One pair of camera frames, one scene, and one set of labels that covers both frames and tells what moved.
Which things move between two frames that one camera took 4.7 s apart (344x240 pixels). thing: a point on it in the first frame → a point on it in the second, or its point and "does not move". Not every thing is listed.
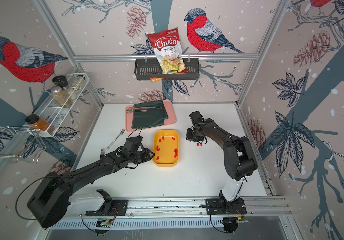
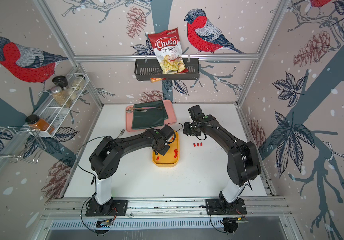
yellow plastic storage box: (166, 147) does not move
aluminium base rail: (185, 207) does not move
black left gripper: (148, 156) → (164, 151)
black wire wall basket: (146, 70) does not move
